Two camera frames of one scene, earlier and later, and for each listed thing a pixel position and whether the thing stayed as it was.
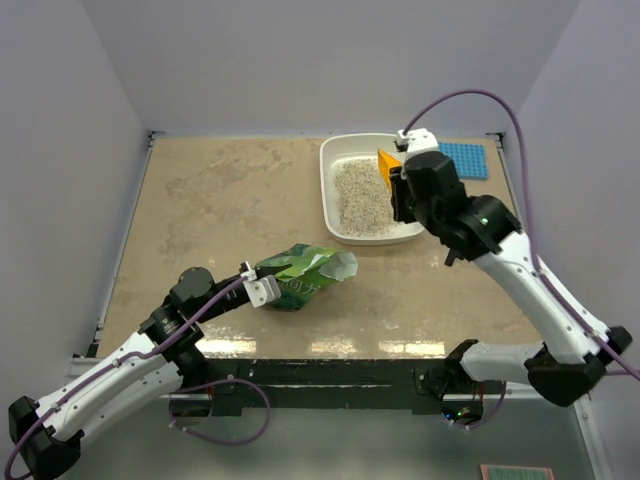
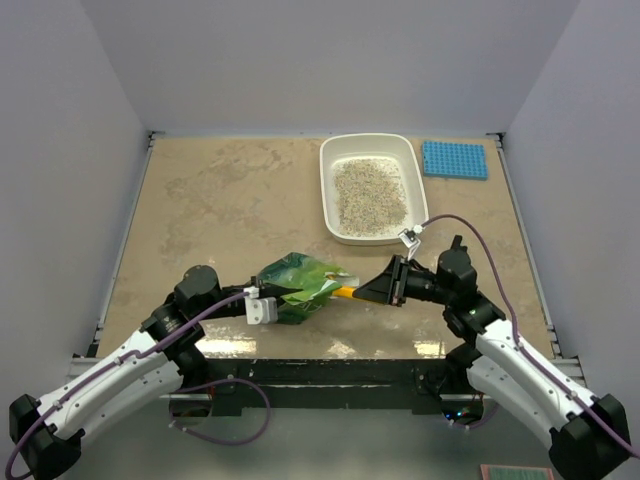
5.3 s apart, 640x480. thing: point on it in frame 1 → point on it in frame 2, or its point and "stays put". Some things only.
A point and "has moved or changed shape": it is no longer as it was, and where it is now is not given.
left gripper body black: x=260 y=271 → x=265 y=288
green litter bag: x=313 y=270 has moved or changed shape
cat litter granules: x=363 y=202 stays put
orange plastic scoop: x=386 y=161 → x=344 y=291
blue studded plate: x=470 y=159 stays put
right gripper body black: x=404 y=205 → x=401 y=281
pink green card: x=506 y=472 stays put
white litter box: x=341 y=147 stays put
